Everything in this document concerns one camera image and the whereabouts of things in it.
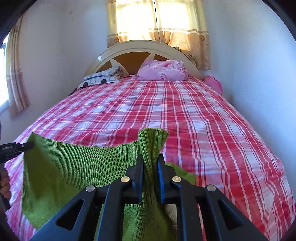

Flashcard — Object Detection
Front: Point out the green striped knit sweater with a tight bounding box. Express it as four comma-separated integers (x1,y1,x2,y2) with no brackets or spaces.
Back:
22,128,181,240

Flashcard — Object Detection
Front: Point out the person's left hand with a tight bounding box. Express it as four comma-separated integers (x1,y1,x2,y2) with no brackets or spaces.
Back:
1,168,11,200

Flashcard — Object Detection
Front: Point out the beige side window curtain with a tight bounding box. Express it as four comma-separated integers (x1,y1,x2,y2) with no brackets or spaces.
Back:
6,16,31,118

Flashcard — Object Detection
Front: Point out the red plaid bed sheet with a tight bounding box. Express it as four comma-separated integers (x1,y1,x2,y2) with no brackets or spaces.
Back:
6,76,295,240

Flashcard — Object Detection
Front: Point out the pink pillow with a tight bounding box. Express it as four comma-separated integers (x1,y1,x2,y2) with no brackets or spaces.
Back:
137,60,191,81

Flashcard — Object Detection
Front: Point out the cream wooden headboard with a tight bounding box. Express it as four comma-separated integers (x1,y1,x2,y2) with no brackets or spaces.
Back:
84,40,202,79

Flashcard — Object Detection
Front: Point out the yellow curtain behind bed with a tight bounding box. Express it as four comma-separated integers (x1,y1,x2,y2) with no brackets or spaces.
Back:
106,0,211,70

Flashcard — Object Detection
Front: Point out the pink cloth by wall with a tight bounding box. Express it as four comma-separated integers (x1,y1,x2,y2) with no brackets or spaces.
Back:
204,75,223,95

